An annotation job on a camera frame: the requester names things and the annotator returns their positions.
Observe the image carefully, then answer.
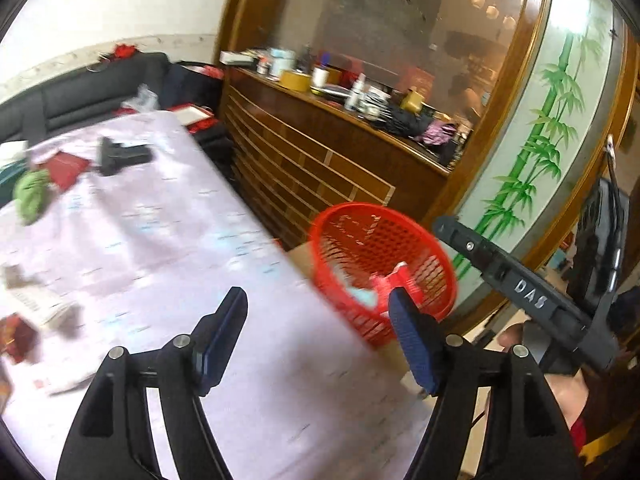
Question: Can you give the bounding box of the teal crumpled wrapper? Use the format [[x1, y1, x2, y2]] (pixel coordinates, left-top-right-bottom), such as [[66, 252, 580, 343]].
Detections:
[[344, 284, 382, 307]]

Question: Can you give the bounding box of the red plastic basket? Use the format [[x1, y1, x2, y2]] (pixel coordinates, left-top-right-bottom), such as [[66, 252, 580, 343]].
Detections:
[[307, 203, 459, 349]]

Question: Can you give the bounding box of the bamboo print glass panel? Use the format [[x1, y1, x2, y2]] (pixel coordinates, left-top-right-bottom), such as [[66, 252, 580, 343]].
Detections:
[[451, 0, 628, 313]]

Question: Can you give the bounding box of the green cloth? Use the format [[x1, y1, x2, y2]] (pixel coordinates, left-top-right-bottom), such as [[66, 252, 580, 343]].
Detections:
[[13, 168, 53, 225]]

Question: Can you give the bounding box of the clear plastic bag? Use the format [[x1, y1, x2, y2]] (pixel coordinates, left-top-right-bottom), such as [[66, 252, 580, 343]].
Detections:
[[134, 84, 162, 112]]

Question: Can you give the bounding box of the small white paper box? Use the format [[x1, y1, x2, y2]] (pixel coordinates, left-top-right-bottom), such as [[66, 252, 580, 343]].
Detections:
[[4, 285, 82, 334]]

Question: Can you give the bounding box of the red torn paper box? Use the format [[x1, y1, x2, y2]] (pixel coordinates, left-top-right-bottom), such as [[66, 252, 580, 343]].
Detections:
[[372, 261, 417, 302]]

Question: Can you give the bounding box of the wooden cabinet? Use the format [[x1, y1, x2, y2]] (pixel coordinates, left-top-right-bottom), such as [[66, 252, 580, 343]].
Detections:
[[219, 66, 453, 253]]

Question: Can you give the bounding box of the small white spray bottle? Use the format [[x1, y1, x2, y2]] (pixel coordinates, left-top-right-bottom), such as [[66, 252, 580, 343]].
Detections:
[[349, 74, 368, 112]]

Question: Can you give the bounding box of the black toy pistol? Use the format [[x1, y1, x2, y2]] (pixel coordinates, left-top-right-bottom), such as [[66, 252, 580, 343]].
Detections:
[[97, 136, 153, 177]]

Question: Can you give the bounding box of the black leather sofa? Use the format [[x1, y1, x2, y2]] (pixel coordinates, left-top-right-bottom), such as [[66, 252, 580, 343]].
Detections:
[[0, 51, 171, 141]]

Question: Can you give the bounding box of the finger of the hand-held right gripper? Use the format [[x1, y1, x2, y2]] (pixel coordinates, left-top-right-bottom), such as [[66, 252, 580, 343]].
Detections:
[[432, 214, 517, 287]]

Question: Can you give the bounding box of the pink cloth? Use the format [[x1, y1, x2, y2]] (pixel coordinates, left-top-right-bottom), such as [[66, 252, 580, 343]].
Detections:
[[422, 120, 461, 147]]

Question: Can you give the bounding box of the person's right hand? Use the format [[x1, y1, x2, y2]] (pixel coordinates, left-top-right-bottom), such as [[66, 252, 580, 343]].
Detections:
[[498, 323, 591, 431]]

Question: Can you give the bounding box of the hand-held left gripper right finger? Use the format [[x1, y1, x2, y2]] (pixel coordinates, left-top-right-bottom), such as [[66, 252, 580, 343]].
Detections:
[[388, 286, 584, 480]]

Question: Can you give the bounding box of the white jar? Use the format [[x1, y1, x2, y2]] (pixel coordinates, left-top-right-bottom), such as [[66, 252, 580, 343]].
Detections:
[[268, 48, 296, 75]]

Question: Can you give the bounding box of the red flat packet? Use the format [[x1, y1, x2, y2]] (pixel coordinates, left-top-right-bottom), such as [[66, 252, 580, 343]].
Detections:
[[46, 152, 94, 192]]

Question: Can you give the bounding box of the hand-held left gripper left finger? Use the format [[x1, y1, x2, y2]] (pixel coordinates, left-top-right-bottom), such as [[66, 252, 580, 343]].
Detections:
[[55, 286, 249, 480]]

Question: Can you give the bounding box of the dark green tissue box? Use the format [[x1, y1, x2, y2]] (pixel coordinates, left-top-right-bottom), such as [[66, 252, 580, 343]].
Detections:
[[0, 141, 30, 187]]

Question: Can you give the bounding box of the red framed box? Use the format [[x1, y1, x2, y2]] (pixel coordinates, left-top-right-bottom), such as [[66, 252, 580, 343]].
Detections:
[[169, 104, 217, 132]]

